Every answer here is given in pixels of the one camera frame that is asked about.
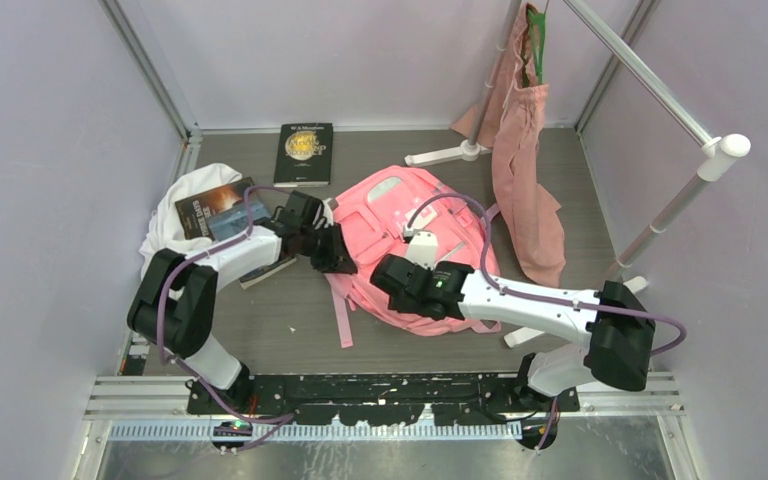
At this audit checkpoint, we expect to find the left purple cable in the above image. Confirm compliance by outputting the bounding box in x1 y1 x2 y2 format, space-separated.
155 185 296 453

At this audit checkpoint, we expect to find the green clothes hanger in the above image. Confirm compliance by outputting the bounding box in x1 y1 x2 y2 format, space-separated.
524 5 547 87

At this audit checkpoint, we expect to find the black book gold cover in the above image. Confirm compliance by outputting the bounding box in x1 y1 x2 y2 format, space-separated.
273 122 334 188

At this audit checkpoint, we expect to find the pink hanging garment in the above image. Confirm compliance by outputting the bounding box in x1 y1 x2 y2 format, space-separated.
451 3 566 287

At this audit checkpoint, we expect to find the white perforated cable rail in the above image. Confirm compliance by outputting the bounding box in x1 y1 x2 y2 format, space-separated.
109 419 522 443

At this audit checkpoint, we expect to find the white clothes rack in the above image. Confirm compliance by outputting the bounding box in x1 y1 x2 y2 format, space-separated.
403 0 752 349

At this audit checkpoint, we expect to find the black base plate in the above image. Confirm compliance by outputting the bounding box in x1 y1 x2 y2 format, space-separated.
185 373 580 426

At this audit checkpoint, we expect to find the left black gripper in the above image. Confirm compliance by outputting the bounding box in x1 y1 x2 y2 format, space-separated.
301 221 358 275

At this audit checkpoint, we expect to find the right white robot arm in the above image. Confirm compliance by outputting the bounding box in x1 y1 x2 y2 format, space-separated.
370 254 655 411

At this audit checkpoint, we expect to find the dark book orange cover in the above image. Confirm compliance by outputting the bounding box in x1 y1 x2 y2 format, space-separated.
173 177 254 240

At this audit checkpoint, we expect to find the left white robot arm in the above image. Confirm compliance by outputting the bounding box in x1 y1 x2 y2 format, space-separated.
126 191 358 413

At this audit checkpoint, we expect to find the white cloth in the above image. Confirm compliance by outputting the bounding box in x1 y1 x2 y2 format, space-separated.
138 162 246 280

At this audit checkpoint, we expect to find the blue grey book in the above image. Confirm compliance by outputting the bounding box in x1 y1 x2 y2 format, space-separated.
207 199 271 241

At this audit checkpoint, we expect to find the pink student backpack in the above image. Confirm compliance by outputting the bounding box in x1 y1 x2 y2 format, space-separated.
326 166 501 348

